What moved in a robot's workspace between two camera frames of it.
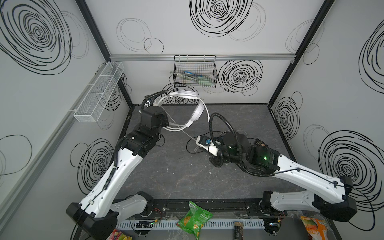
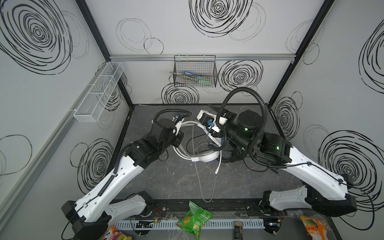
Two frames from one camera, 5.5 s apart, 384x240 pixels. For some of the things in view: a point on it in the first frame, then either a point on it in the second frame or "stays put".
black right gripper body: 223,142 → 222,135
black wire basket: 195,71 stays put
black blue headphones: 244,148 stays put
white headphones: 197,113 → 207,156
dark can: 238,230 stays put
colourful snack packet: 117,235 stays put
